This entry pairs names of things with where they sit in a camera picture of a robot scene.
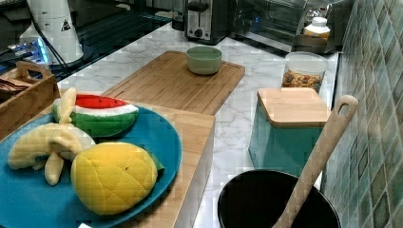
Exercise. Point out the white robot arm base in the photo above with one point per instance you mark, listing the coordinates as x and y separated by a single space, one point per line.
51 19

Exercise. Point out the large bamboo cutting board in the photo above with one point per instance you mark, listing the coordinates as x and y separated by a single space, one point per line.
167 81

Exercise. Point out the light green bowl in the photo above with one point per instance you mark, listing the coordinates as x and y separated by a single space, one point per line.
204 60

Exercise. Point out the teal box with wooden lid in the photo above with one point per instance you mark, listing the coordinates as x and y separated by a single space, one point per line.
287 124

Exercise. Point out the silver toaster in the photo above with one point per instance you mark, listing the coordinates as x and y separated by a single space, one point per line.
206 21

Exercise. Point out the black round pot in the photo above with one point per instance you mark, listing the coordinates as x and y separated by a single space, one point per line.
256 199

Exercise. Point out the plush watermelon slice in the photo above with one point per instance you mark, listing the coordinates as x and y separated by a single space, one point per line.
101 116

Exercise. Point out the clear cereal container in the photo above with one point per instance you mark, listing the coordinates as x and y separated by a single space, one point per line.
304 69

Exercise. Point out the plush yellow pineapple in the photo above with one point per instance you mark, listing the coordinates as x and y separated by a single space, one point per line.
111 177

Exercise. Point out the toaster oven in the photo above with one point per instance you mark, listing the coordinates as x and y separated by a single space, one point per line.
280 23

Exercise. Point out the white lidded bottle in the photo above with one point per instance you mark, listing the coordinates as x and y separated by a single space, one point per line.
318 27

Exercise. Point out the plush peeled banana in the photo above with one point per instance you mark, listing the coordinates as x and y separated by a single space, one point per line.
49 145

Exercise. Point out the blue round plate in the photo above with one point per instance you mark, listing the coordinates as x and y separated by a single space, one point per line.
28 201

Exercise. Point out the wooden tray with handle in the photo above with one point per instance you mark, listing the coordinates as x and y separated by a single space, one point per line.
18 109

